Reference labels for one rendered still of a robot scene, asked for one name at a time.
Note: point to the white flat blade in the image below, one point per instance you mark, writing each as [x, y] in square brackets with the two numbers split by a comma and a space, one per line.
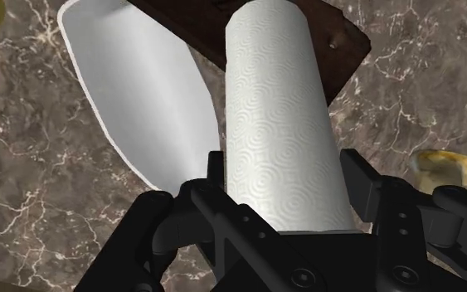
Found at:
[144, 93]

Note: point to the dark brown wooden board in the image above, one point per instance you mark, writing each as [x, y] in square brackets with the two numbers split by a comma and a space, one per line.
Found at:
[338, 44]

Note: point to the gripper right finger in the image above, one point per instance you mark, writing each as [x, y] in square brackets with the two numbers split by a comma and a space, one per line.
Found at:
[399, 218]

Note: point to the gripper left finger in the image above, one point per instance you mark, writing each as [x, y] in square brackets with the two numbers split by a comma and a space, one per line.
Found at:
[164, 238]

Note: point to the white paper towel roll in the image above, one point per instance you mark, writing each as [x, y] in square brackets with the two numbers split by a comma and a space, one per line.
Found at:
[275, 121]

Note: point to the yellow banana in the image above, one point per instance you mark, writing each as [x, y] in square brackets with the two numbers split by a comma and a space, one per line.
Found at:
[451, 170]

